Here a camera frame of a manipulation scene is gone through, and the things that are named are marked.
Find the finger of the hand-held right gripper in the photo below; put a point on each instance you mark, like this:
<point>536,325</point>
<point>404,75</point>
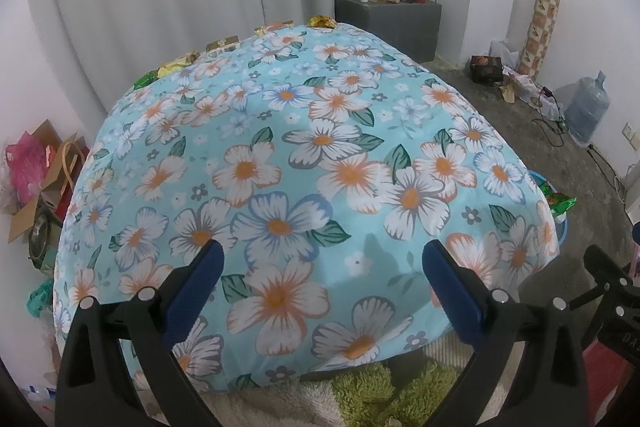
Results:
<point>607,269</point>

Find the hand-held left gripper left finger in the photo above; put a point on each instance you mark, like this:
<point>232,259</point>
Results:
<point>195,277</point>

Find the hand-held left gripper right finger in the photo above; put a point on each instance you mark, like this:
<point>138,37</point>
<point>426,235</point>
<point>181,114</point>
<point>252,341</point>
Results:
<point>452,292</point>

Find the blue mesh basket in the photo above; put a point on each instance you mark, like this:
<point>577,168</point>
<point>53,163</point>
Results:
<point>562,232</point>

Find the green foil packet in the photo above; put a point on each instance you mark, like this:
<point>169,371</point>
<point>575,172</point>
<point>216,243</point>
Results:
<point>559,203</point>

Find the green fluffy rug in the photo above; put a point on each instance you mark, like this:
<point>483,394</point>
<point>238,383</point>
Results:
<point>380,394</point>

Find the metal bowl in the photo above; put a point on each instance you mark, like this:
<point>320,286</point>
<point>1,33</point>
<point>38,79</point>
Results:
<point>44,242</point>

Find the white fluffy rug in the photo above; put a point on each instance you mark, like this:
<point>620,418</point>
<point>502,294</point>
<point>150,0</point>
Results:
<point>280,407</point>

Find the red gift bag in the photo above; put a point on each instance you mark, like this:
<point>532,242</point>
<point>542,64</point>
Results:
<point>75,177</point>

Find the green cloth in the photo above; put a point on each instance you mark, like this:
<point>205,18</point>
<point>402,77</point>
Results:
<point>39,298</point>

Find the floral blue tablecloth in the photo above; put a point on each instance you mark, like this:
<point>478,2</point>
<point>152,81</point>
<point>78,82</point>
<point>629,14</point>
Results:
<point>325,167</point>

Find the clear plastic bottle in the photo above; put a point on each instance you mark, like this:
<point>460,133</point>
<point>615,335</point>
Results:
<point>40,392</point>

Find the pink mesh wrap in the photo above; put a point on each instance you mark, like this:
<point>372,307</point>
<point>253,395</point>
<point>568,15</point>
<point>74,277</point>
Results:
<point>25,167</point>

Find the green foil wrapper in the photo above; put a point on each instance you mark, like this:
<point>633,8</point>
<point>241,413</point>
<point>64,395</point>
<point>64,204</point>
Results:
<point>146,80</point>

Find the yellow green wrapper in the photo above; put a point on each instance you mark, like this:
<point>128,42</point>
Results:
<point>175,63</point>

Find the black box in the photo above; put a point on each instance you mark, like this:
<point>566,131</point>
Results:
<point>486,68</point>

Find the small patterned box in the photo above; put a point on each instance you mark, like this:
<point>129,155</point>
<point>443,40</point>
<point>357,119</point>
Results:
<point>222,45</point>
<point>274,28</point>

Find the white plastic bag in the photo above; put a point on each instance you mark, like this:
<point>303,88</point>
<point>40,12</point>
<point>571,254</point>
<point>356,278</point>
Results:
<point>507,57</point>

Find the grey cabinet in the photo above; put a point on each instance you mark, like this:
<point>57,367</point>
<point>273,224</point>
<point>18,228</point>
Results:
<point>400,26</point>

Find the gold foil wrapper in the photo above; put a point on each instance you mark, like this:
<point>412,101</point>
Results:
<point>322,22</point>

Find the wall socket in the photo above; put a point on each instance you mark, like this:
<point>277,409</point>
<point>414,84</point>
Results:
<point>628,129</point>

